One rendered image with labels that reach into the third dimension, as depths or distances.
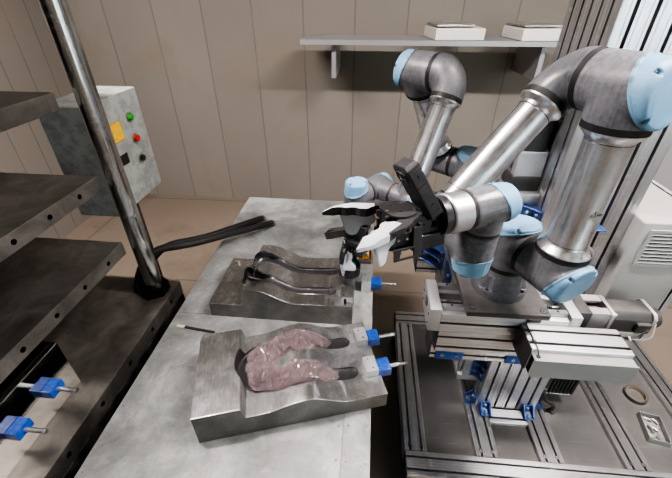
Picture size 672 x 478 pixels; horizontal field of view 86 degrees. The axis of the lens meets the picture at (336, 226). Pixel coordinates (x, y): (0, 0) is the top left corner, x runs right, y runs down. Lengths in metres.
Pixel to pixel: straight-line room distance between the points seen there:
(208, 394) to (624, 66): 1.11
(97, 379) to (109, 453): 0.27
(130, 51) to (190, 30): 0.58
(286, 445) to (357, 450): 0.18
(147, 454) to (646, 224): 1.46
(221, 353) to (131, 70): 3.05
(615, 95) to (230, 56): 2.97
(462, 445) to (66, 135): 1.86
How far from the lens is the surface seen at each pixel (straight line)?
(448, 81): 1.17
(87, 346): 1.51
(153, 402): 1.24
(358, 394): 1.08
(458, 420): 1.86
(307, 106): 3.33
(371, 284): 1.40
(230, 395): 1.05
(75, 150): 1.51
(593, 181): 0.87
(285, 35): 3.27
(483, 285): 1.12
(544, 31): 2.89
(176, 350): 1.34
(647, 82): 0.80
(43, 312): 1.28
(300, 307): 1.27
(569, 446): 1.98
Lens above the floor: 1.77
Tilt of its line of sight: 33 degrees down
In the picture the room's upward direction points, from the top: straight up
